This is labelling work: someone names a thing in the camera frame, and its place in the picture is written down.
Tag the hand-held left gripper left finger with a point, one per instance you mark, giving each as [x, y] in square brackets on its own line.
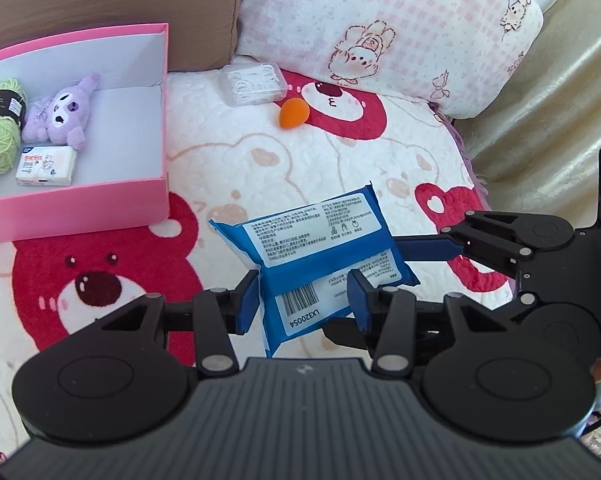
[248, 302]

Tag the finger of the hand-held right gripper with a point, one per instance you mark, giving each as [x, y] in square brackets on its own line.
[350, 335]
[425, 250]

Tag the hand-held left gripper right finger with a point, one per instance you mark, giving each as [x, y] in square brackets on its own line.
[360, 302]

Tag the blue wet wipes packet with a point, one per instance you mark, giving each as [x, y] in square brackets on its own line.
[320, 240]

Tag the pink cardboard box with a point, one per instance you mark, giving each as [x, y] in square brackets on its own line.
[80, 210]

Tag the clear floss pick box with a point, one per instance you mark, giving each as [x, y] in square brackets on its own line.
[253, 85]

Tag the small white packet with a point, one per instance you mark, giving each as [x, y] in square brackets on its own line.
[48, 165]

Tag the purple plush toy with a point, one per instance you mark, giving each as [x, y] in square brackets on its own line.
[65, 115]

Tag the bear and strawberry printed blanket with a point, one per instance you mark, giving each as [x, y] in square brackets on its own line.
[280, 170]

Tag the beige sofa cover cloth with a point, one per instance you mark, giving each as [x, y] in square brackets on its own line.
[555, 135]

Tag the orange makeup sponge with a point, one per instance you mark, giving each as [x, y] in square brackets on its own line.
[293, 114]

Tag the pink checked cartoon pillow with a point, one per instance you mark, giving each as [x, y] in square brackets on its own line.
[380, 5]

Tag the brown embroidered pillow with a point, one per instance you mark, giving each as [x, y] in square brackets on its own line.
[130, 0]

